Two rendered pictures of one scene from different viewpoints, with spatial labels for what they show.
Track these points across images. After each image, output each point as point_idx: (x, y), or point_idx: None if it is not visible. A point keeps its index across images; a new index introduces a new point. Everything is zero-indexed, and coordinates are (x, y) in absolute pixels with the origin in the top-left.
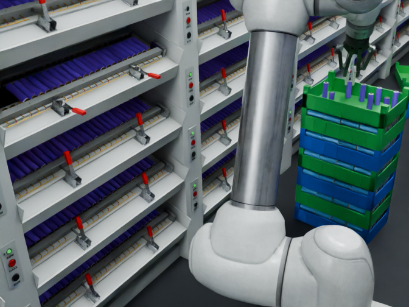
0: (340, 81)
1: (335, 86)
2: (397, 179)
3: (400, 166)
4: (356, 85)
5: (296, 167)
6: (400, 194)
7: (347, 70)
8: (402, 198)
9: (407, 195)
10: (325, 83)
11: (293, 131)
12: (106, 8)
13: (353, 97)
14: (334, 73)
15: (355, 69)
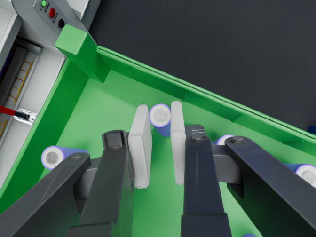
0: (125, 65)
1: (111, 65)
2: (266, 44)
3: (272, 3)
4: (196, 95)
5: (106, 48)
6: (272, 89)
7: (135, 180)
8: (275, 100)
9: (283, 89)
10: (50, 169)
11: (75, 11)
12: None
13: (185, 119)
14: (87, 45)
15: (180, 167)
